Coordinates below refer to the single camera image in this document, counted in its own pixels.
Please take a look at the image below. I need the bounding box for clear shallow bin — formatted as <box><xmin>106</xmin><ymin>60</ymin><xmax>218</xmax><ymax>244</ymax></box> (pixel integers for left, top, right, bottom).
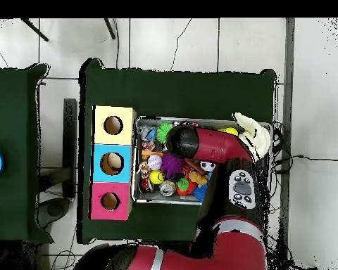
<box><xmin>130</xmin><ymin>116</ymin><xmax>274</xmax><ymax>206</ymax></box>

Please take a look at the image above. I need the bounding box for purple spiky ball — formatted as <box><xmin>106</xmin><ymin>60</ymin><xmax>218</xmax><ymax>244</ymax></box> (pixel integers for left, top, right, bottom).
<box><xmin>160</xmin><ymin>153</ymin><xmax>186</xmax><ymax>180</ymax></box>

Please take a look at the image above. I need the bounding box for green spiky ball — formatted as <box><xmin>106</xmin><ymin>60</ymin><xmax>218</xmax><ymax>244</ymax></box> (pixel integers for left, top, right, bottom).
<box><xmin>156</xmin><ymin>122</ymin><xmax>174</xmax><ymax>143</ymax></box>

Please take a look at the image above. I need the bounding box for white baseball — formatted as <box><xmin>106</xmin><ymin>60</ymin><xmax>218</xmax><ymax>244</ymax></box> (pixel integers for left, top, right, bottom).
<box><xmin>146</xmin><ymin>154</ymin><xmax>163</xmax><ymax>172</ymax></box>

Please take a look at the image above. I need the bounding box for crushed plastic water bottle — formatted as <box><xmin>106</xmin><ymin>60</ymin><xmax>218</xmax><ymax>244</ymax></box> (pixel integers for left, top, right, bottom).
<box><xmin>135</xmin><ymin>120</ymin><xmax>157</xmax><ymax>141</ymax></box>

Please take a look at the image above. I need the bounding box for small soccer ball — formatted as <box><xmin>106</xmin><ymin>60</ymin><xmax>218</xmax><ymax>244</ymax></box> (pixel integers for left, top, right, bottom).
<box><xmin>199</xmin><ymin>160</ymin><xmax>216</xmax><ymax>172</ymax></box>

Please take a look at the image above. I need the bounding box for large blue spiky ball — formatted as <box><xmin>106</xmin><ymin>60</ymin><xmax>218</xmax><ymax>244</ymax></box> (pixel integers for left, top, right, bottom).
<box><xmin>192</xmin><ymin>184</ymin><xmax>208</xmax><ymax>203</ymax></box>

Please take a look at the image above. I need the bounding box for dark green table cloth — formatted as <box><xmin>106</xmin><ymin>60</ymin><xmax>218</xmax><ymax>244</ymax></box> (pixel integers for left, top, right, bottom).
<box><xmin>77</xmin><ymin>57</ymin><xmax>278</xmax><ymax>250</ymax></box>

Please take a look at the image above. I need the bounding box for plain yellow ball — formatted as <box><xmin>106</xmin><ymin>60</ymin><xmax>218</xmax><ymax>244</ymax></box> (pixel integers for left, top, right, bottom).
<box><xmin>219</xmin><ymin>127</ymin><xmax>240</xmax><ymax>136</ymax></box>

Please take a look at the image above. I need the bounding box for cream knitted cloth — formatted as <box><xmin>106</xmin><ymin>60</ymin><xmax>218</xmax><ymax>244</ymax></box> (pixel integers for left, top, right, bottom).
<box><xmin>232</xmin><ymin>112</ymin><xmax>272</xmax><ymax>161</ymax></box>

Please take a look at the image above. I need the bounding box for black tripod leg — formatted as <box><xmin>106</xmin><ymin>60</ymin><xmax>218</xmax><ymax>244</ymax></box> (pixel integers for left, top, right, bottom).
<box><xmin>19</xmin><ymin>18</ymin><xmax>50</xmax><ymax>43</ymax></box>
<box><xmin>104</xmin><ymin>18</ymin><xmax>118</xmax><ymax>41</ymax></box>

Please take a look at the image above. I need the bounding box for green covered side table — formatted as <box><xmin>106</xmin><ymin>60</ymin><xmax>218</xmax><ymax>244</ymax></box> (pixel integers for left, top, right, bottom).
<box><xmin>0</xmin><ymin>63</ymin><xmax>51</xmax><ymax>244</ymax></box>

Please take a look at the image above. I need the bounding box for black cable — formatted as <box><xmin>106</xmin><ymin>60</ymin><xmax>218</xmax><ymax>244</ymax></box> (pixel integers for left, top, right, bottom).
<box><xmin>272</xmin><ymin>153</ymin><xmax>338</xmax><ymax>169</ymax></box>

